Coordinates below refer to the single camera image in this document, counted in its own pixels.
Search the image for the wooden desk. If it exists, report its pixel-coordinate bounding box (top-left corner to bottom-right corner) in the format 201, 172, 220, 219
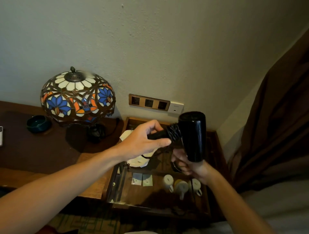
0, 100, 125, 201

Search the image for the glass-top wooden side table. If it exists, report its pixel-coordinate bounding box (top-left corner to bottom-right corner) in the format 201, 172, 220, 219
101, 117, 228, 222

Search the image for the black hair dryer cord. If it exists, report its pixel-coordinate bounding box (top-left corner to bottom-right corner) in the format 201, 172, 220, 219
141, 123, 183, 173

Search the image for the dark green ashtray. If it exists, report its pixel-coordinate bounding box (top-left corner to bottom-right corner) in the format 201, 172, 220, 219
26, 115, 52, 134

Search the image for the person's right hand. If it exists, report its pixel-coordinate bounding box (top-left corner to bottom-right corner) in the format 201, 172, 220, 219
171, 148, 213, 185

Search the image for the person's left forearm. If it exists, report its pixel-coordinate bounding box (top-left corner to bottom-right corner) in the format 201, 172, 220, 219
0, 145, 128, 234

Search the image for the person's right forearm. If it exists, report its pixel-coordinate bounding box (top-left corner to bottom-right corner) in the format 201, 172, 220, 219
205, 167, 277, 234

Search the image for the person's left hand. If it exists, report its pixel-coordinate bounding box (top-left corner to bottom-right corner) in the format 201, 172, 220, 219
118, 120, 172, 162

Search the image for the white wall socket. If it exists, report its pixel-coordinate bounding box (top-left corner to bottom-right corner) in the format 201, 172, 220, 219
167, 101, 184, 115

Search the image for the white bed sheet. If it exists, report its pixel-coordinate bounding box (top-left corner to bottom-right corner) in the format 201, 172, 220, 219
182, 177, 309, 234

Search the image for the white mug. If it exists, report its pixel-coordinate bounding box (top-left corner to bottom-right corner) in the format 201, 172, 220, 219
162, 174, 175, 193
190, 178, 203, 197
174, 179, 190, 201

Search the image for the black hair dryer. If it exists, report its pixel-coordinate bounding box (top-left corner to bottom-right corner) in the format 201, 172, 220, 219
147, 111, 207, 162

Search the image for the black lamp cord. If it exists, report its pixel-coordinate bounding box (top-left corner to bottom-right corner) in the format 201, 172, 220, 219
103, 117, 122, 141

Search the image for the brown curtain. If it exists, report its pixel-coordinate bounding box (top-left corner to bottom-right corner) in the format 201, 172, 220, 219
228, 28, 309, 194

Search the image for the white cloth bag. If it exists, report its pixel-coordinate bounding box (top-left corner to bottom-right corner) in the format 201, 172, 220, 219
120, 130, 158, 168

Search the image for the gold wall outlet panel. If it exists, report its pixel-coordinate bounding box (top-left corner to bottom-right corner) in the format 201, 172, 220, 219
128, 94, 171, 112

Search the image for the stained glass table lamp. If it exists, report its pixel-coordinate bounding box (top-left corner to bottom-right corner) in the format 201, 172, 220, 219
40, 66, 116, 143

